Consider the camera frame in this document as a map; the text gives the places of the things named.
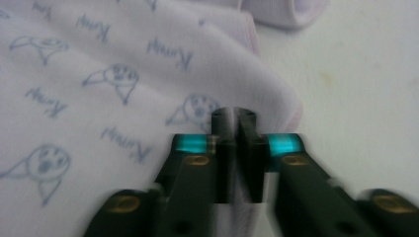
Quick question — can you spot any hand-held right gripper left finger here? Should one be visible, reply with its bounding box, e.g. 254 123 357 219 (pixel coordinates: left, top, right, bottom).
154 107 238 237

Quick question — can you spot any lilac printed cloth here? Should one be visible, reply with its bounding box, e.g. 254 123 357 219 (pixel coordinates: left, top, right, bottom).
0 0 330 237

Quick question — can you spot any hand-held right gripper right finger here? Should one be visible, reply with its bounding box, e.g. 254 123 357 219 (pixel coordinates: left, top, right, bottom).
238 109 377 237

